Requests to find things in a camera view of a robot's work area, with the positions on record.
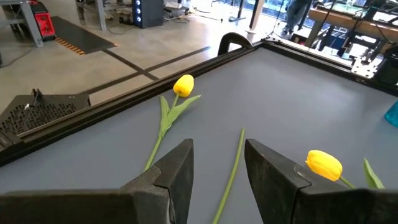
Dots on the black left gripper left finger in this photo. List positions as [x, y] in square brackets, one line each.
[168, 186]

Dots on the standing person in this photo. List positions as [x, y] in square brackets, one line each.
[295, 14]

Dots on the black table frame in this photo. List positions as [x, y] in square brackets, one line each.
[124, 101]

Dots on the computer tower blue lights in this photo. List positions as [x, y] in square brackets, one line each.
[150, 14]

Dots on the silver perforated base plate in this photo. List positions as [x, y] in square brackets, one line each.
[362, 70]

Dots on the black perforated computer tower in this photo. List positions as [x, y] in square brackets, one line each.
[40, 115]

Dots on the black orange-striped floor mat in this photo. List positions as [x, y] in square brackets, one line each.
[81, 35]

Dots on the teal glass vase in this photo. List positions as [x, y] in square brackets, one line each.
[393, 116]

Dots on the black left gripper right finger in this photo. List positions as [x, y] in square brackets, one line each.
[280, 193]

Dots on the wooden workbench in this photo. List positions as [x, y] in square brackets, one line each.
[348, 21]

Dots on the yellow artificial tulip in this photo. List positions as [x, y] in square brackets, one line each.
[184, 86]
[323, 165]

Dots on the grey metal table leg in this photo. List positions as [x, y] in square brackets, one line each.
[31, 26]
[101, 14]

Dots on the red tool cart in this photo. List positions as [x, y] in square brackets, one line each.
[45, 25]

